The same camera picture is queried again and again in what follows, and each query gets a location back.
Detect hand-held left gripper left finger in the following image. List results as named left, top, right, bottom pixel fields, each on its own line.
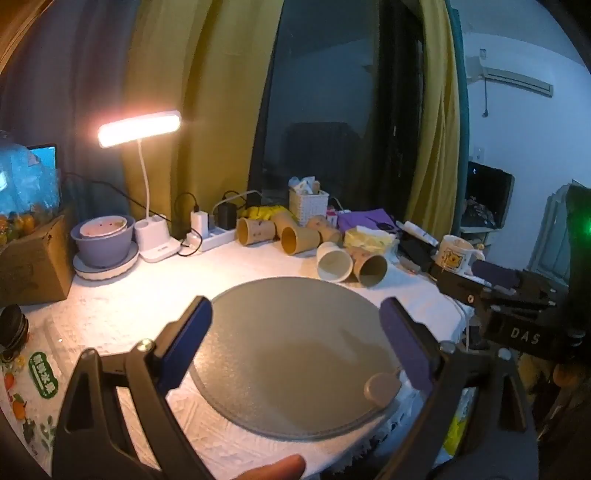
left=53, top=296, right=213, bottom=480

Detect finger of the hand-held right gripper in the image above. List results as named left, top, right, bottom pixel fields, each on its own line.
left=470, top=260, right=525, bottom=292
left=431, top=264, right=491, bottom=318

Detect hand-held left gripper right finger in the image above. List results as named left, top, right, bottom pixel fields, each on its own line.
left=380, top=297, right=539, bottom=480

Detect brown paper cup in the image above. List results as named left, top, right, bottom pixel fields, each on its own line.
left=352, top=251, right=389, bottom=288
left=280, top=225, right=322, bottom=256
left=236, top=217, right=278, bottom=248
left=270, top=210, right=297, bottom=238
left=307, top=216, right=343, bottom=245

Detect white paper cup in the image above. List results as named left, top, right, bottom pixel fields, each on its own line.
left=316, top=242, right=354, bottom=283

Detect person's left hand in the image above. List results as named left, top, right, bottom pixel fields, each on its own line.
left=228, top=454, right=306, bottom=480

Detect white mug with yellow print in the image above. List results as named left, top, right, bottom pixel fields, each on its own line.
left=436, top=234, right=485, bottom=277

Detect small grey round cap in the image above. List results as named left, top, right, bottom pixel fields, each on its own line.
left=364, top=372, right=402, bottom=407

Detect black flat box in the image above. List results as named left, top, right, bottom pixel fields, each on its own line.
left=398, top=236, right=439, bottom=273

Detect white tube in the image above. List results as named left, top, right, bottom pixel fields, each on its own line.
left=395, top=220, right=439, bottom=245

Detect white textured tablecloth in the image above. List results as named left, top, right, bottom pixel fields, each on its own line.
left=0, top=239, right=467, bottom=480

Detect black monitor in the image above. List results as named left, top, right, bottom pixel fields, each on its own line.
left=461, top=161, right=515, bottom=228

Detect yellow tissue packet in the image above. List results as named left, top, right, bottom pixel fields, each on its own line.
left=344, top=226, right=399, bottom=254

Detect white power strip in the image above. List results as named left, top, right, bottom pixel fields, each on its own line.
left=178, top=227, right=238, bottom=253

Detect white round plate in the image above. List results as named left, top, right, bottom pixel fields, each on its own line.
left=73, top=241, right=140, bottom=281

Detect round grey mat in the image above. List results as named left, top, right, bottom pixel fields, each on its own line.
left=188, top=276, right=417, bottom=439

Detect purple cloth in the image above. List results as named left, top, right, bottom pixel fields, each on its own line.
left=337, top=208, right=399, bottom=233

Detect purple bowl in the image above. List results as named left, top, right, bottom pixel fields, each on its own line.
left=70, top=214, right=136, bottom=268

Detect pink bowl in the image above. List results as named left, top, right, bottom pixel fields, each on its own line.
left=79, top=216, right=128, bottom=239

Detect yellow rubber gloves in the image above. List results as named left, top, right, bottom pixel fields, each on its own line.
left=243, top=205, right=287, bottom=221

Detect white desk lamp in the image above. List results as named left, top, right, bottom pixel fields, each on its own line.
left=97, top=110, right=195, bottom=264

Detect fruit printed plastic bag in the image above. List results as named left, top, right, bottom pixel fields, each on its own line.
left=0, top=351, right=70, bottom=476

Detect yellow curtain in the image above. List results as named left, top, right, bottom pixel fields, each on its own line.
left=121, top=0, right=287, bottom=234
left=403, top=0, right=465, bottom=229

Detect white woven basket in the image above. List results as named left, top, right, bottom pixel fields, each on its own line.
left=289, top=188, right=330, bottom=227

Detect cardboard box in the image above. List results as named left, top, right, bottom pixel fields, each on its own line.
left=0, top=215, right=75, bottom=308

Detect black round lids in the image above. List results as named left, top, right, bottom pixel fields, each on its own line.
left=0, top=305, right=30, bottom=364

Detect white air conditioner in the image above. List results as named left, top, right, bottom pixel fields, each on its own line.
left=464, top=54, right=554, bottom=99

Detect dark window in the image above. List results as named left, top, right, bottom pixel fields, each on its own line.
left=248, top=0, right=426, bottom=217

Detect clear bag of oranges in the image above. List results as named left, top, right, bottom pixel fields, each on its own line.
left=0, top=131, right=63, bottom=245

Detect laptop screen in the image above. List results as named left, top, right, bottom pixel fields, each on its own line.
left=27, top=143, right=58, bottom=171

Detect black cable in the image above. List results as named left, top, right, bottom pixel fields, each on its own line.
left=62, top=172, right=200, bottom=232

